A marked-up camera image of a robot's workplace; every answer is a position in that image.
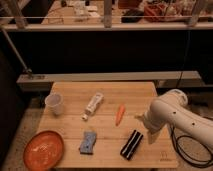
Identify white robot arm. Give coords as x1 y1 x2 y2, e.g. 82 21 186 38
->
136 89 213 149

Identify orange plate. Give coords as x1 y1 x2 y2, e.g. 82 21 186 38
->
23 131 64 171

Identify white tube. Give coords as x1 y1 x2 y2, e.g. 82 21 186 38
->
82 93 104 121

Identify metal diagonal rod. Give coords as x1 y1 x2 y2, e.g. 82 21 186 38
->
0 27 33 79

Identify orange carrot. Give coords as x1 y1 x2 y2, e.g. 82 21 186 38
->
115 105 125 126

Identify translucent white cup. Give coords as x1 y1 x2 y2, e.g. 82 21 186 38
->
45 93 63 116

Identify grey ledge shelf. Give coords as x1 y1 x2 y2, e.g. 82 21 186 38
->
17 71 204 92

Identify wooden cutting board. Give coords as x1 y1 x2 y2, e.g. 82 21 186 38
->
38 82 178 169

